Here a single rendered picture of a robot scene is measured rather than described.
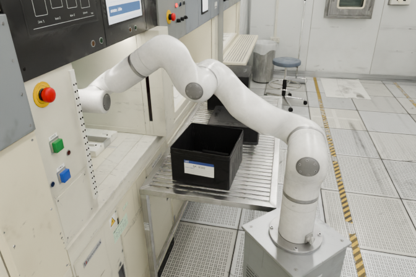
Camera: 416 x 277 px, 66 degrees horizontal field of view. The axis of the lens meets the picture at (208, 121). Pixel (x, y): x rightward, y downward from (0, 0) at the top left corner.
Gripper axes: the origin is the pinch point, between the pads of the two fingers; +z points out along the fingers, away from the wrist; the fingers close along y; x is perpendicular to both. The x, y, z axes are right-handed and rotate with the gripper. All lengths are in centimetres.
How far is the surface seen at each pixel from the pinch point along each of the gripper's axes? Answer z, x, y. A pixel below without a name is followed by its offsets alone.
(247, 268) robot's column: -85, -64, -9
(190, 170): -57, -38, 17
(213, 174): -68, -38, 15
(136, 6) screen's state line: -35, 30, 30
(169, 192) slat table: -49, -45, 9
